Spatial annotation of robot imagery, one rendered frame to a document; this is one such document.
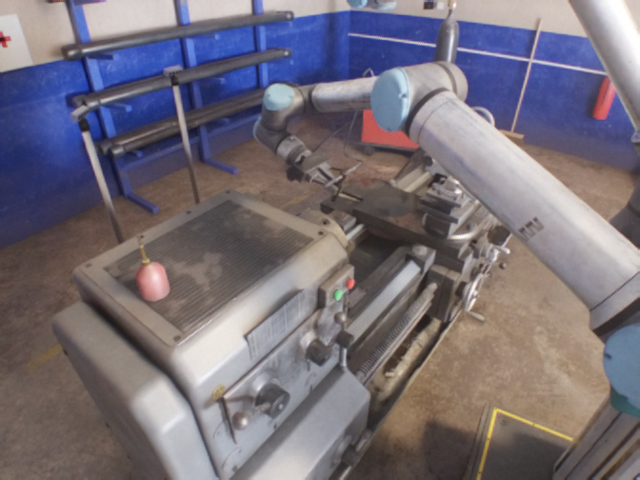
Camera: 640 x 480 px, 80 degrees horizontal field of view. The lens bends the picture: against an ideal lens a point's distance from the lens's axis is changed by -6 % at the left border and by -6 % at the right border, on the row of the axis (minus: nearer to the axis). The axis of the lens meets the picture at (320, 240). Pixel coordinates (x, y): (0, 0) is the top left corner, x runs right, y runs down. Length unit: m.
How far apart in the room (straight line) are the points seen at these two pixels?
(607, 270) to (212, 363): 0.71
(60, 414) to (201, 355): 1.85
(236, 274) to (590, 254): 0.72
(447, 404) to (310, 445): 1.24
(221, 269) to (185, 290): 0.10
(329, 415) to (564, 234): 0.92
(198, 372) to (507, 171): 0.67
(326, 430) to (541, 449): 1.04
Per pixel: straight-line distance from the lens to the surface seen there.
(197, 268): 1.03
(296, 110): 1.32
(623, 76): 1.35
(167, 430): 0.90
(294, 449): 1.29
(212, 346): 0.88
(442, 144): 0.75
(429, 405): 2.39
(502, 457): 1.96
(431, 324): 2.18
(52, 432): 2.62
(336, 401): 1.37
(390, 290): 1.68
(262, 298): 0.94
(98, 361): 0.97
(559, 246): 0.68
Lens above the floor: 1.97
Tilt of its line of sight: 36 degrees down
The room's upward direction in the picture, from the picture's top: straight up
